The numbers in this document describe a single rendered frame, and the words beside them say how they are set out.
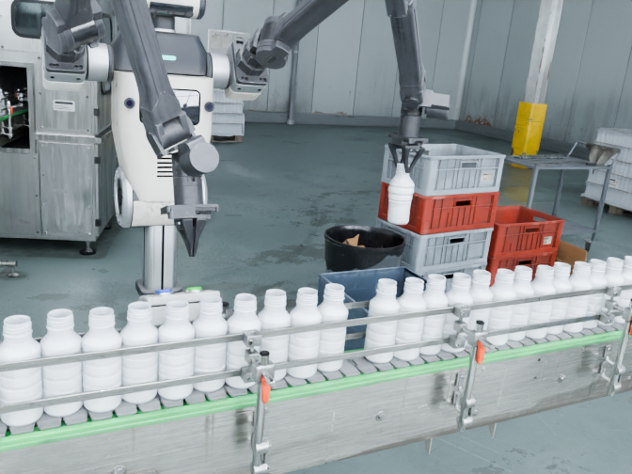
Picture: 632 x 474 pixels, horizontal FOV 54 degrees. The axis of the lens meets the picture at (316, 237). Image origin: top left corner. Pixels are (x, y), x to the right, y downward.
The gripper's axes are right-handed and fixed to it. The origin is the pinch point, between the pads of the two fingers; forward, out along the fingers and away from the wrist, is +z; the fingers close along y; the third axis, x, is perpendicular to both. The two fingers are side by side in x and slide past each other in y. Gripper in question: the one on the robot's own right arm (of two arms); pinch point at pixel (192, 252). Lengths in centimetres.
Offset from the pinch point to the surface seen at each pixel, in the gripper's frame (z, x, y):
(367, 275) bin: 10, 46, 67
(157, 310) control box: 10.4, -3.9, -8.2
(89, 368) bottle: 17.2, -17.2, -21.8
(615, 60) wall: -326, 668, 1024
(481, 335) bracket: 20, -26, 49
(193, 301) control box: 9.3, -3.8, -1.4
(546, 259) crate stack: 17, 184, 291
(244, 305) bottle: 9.8, -19.3, 3.2
